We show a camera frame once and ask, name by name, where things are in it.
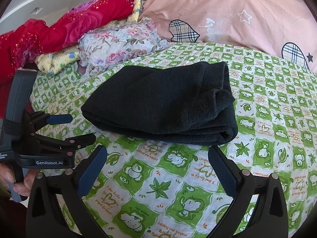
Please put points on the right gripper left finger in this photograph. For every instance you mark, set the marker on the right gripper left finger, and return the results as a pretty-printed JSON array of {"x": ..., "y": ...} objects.
[{"x": 44, "y": 214}]

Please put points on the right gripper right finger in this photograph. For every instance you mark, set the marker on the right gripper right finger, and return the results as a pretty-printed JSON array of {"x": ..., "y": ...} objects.
[{"x": 258, "y": 208}]

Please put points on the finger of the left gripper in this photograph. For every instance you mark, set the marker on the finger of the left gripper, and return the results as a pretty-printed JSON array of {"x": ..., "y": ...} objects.
[
  {"x": 46, "y": 146},
  {"x": 37, "y": 120}
]

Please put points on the black fleece pants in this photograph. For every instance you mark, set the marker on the black fleece pants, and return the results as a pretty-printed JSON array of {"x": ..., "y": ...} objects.
[{"x": 190, "y": 104}]

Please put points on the yellow floral cloth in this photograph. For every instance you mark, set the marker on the yellow floral cloth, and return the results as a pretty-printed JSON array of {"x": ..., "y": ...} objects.
[{"x": 52, "y": 63}]

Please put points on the red floral blanket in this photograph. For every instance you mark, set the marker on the red floral blanket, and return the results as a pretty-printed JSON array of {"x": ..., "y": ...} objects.
[{"x": 34, "y": 37}]

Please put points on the green white patterned bedsheet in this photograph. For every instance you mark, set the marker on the green white patterned bedsheet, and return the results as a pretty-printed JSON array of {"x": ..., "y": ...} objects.
[{"x": 156, "y": 189}]

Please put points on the white floral pillow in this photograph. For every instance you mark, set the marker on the white floral pillow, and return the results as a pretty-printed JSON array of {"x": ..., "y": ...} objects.
[{"x": 103, "y": 48}]

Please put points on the pink heart pattern duvet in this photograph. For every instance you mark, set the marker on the pink heart pattern duvet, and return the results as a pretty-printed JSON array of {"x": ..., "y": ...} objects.
[{"x": 283, "y": 28}]

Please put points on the black camera module left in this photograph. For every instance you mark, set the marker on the black camera module left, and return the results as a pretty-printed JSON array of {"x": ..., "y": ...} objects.
[{"x": 19, "y": 95}]

